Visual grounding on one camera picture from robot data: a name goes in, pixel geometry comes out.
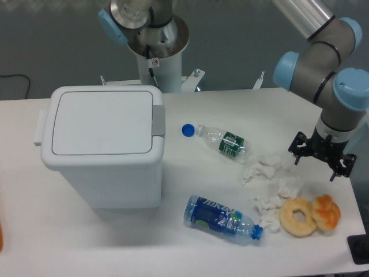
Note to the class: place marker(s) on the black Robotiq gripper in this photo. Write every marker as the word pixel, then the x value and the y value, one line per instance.
pixel 324 149

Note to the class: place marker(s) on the white push-button trash can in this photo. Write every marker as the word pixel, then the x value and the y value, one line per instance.
pixel 108 143

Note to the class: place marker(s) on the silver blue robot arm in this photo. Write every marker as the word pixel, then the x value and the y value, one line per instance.
pixel 314 75

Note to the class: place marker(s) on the crumpled white tissue middle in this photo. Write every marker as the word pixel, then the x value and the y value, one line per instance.
pixel 289 187

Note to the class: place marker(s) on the crumpled white tissue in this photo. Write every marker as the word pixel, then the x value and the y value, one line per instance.
pixel 268 210
pixel 265 166
pixel 289 187

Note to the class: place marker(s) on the crumpled white tissue upper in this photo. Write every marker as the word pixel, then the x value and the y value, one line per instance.
pixel 265 166

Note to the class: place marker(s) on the orange twisted bread roll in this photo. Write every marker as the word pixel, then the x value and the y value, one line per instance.
pixel 325 212

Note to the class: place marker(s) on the crumpled white tissue lower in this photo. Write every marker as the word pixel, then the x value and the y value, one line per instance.
pixel 268 210

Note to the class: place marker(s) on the clear green-label plastic bottle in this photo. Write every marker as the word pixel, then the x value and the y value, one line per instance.
pixel 225 142

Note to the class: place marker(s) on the black device at edge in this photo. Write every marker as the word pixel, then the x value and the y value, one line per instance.
pixel 358 246

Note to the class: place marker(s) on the blue bottle cap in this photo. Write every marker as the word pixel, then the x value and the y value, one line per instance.
pixel 188 130

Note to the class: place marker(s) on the blue-label plastic bottle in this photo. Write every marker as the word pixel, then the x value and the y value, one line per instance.
pixel 218 219

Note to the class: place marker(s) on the orange object at edge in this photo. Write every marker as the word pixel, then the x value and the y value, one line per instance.
pixel 1 238

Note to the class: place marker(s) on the plain ring doughnut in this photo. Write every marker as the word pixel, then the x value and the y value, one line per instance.
pixel 295 216

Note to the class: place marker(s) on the white bracket right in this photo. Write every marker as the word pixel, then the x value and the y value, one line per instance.
pixel 259 81

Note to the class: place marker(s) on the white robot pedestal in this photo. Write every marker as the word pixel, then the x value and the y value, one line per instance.
pixel 158 53

